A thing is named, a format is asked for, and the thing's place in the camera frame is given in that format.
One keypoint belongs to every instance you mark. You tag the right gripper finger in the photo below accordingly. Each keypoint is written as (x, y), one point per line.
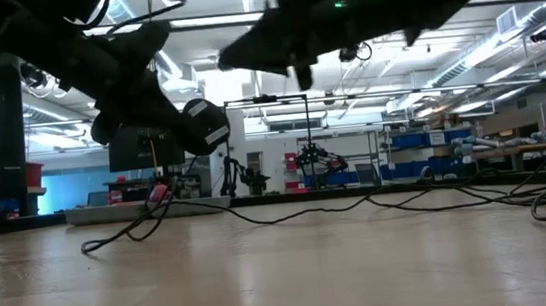
(293, 0)
(268, 55)

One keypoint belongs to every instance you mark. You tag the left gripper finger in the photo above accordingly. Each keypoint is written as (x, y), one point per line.
(138, 110)
(149, 44)

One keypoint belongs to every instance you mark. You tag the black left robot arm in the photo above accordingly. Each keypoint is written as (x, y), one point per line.
(15, 27)

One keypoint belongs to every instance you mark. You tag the black red robot arm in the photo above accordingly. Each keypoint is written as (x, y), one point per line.
(316, 155)

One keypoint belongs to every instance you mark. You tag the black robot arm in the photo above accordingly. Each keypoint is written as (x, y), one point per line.
(234, 172)

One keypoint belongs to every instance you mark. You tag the black computer monitor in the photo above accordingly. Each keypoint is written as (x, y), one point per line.
(128, 157)

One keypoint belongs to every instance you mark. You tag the red box stack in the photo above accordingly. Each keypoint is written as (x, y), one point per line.
(290, 161)

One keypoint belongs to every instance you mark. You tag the grey plastic tool case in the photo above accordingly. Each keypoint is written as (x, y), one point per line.
(108, 215)

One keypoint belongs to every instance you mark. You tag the red storage bin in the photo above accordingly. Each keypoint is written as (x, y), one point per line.
(35, 175)

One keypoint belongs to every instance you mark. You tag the blue storage bin row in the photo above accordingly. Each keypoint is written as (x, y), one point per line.
(405, 169)
(407, 141)

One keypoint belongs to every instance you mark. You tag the grey chair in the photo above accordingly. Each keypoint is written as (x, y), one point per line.
(366, 173)

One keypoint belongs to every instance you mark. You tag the pale blue padded tubes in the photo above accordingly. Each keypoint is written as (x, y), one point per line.
(518, 140)

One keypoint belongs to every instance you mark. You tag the wooden workbench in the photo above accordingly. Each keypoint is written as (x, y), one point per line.
(529, 148)

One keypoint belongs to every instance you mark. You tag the black metal rig frame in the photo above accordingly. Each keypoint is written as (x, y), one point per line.
(307, 119)

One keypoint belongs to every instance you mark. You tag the black ceiling camera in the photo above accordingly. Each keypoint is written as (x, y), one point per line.
(541, 35)

